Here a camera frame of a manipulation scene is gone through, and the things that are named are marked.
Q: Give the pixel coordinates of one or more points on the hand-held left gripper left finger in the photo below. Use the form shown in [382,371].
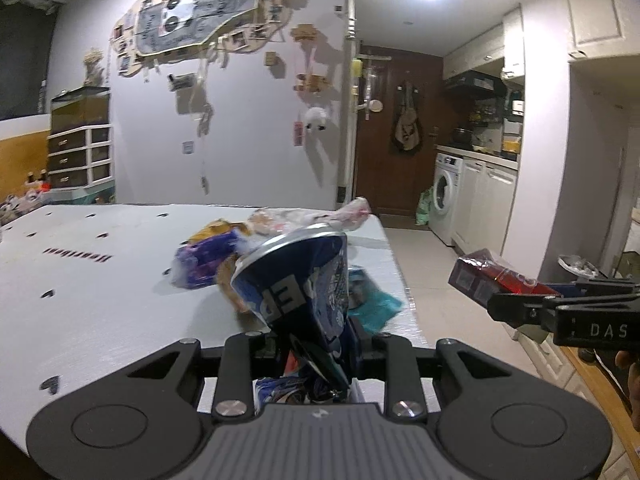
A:
[245,360]

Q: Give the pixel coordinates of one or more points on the white washing machine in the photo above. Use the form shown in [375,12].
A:
[445,200]

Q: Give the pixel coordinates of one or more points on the person's right hand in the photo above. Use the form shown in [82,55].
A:
[631,385]

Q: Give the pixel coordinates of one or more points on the gold snack packet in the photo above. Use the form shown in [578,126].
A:
[212,231]

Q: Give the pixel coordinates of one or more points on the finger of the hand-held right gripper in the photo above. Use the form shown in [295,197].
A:
[610,287]
[520,310]

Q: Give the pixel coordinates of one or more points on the brown pastry wrapper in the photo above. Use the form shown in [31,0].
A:
[227,280]

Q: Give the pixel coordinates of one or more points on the green plastic bag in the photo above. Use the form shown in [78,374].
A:
[425,207]

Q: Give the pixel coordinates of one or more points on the pink hanging tag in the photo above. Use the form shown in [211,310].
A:
[298,134]

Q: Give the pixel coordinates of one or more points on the clear plastic bag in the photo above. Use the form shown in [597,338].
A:
[280,222]

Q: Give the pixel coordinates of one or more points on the dried flower bunch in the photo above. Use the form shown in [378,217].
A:
[94,67]

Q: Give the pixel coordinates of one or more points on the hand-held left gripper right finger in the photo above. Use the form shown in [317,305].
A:
[397,360]

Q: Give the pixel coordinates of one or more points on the wooden wall block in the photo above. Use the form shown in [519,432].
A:
[304,33]

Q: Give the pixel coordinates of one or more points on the red cardboard box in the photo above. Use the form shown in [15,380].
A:
[495,275]

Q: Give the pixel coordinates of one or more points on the wall photo collage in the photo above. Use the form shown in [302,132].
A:
[200,15]

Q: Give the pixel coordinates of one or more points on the wooden wall toy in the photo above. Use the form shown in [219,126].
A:
[311,83]

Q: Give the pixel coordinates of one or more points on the crushed blue drink can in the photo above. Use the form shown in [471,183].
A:
[295,285]

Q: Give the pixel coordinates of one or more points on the yellow kitchen container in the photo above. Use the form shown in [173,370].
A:
[510,145]

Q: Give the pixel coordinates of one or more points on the white refrigerator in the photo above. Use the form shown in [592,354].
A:
[347,125]

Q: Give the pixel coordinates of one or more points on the white wall cabinets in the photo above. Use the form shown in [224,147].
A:
[480,45]

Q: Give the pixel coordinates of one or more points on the black cooking pot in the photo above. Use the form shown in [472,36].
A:
[462,136]

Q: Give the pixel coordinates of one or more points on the purple snack packet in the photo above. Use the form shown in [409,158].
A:
[205,260]

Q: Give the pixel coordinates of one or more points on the round hanging strainer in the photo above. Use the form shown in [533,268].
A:
[375,106]

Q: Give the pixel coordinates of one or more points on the pile of plush toys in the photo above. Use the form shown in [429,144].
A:
[22,200]

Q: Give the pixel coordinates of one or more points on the hanging cloth bag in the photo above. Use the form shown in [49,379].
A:
[406,125]

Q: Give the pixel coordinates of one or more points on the brown wooden door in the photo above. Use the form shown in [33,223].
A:
[385,170]

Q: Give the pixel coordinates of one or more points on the white plush sheep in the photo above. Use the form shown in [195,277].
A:
[316,118]

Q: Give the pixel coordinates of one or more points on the white kitchen counter cabinets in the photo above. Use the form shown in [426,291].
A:
[482,210]

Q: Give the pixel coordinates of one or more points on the teal packet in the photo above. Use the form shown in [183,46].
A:
[372,302]

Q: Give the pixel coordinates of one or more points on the dark curtain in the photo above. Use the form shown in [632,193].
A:
[25,60]

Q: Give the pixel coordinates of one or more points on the grey trash bin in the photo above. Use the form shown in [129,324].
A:
[577,266]

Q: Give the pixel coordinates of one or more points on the small wooden wall square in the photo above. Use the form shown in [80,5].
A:
[271,58]

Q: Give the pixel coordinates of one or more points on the glass fish tank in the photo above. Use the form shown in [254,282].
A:
[80,110]

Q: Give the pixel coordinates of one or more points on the black range hood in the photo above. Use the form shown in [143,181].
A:
[475,82]

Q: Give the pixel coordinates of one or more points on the white drawer cabinet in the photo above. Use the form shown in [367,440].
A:
[80,157]

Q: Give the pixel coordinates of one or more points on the wall switch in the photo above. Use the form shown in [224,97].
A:
[187,147]

